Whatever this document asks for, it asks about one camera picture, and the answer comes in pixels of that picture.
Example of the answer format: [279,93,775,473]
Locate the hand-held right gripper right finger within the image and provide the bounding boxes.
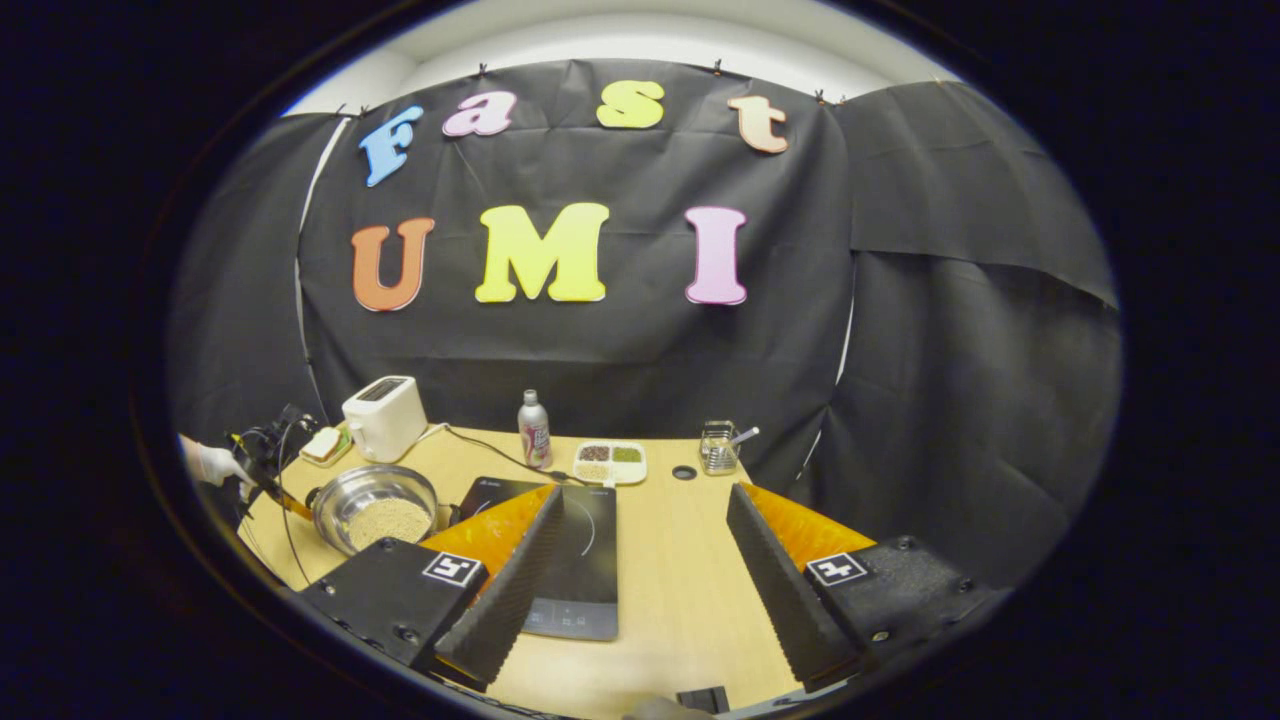
[726,481,1002,694]

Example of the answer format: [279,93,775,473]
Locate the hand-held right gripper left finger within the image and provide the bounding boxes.
[295,484,566,692]

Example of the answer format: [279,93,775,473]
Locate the stainless steel pot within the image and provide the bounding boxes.
[304,463,452,557]

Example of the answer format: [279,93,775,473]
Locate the black induction cooktop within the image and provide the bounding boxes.
[455,476,620,643]

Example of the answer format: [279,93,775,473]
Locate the pile of yellow soybeans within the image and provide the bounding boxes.
[346,497,434,552]

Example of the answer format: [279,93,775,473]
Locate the small green tray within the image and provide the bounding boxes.
[299,424,353,469]

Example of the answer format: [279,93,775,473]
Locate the white toaster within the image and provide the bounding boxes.
[341,375,430,464]

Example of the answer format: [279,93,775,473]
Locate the white divided dish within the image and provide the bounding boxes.
[572,440,649,488]

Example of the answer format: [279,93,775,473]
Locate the silver drink bottle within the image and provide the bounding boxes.
[517,389,554,471]

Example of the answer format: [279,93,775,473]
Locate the black backdrop cloth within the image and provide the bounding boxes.
[165,58,1123,591]

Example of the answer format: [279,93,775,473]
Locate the black power cable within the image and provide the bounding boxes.
[440,425,603,488]

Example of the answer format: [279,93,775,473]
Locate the metal wire holder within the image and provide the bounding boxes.
[698,419,742,477]

